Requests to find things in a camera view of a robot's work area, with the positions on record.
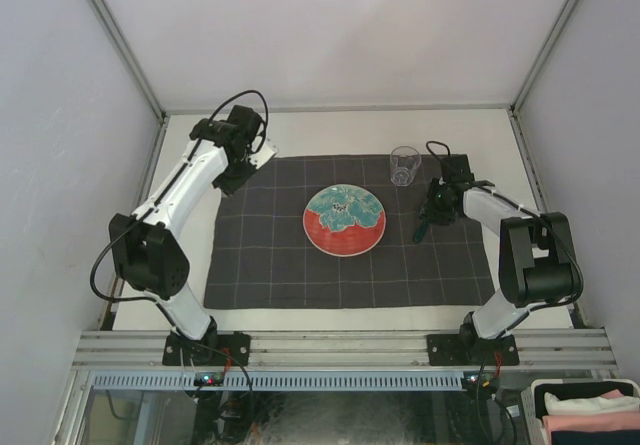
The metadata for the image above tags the gold spoon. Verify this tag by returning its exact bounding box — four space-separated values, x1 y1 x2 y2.
412 219 429 243

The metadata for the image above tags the clear drinking glass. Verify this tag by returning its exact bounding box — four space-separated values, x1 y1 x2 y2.
390 146 422 187

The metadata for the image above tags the dark grey checked cloth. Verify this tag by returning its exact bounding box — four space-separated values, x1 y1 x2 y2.
204 155 494 310

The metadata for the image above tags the red and teal plate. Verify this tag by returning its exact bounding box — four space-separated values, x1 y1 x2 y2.
302 184 387 257

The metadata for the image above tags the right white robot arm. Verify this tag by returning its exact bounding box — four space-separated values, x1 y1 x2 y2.
413 153 584 366

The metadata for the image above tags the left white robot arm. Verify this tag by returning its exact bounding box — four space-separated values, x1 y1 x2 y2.
109 105 275 365

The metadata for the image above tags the white laundry basket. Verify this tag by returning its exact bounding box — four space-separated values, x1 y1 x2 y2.
521 379 639 444

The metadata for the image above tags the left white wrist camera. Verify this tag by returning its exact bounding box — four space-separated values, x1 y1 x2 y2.
250 139 278 169

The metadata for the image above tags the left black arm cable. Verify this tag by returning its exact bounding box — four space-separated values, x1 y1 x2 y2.
89 89 271 336

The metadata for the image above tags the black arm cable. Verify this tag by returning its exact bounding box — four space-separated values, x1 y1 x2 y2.
424 139 585 401
89 89 271 336

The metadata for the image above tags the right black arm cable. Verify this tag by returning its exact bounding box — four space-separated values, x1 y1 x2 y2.
424 139 585 401

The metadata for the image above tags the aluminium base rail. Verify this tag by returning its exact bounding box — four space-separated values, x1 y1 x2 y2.
72 329 617 371

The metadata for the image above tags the blue slotted cable duct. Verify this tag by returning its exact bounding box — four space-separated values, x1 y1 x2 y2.
93 370 464 392

